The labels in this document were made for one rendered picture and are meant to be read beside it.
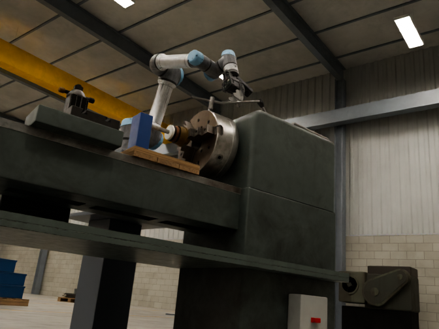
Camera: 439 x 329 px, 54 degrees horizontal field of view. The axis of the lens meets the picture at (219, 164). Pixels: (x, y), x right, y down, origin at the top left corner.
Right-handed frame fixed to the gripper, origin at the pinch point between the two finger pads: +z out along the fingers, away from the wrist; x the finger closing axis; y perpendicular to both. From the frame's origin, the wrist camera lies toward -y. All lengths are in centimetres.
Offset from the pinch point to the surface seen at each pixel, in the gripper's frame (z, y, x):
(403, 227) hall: -261, -914, -368
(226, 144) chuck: 27.6, 12.7, -0.8
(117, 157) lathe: 47, 63, -6
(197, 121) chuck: 8.5, 18.1, -12.3
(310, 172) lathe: 31.2, -36.3, 5.0
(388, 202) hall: -334, -902, -377
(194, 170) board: 45, 30, -4
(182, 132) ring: 20.5, 29.2, -10.3
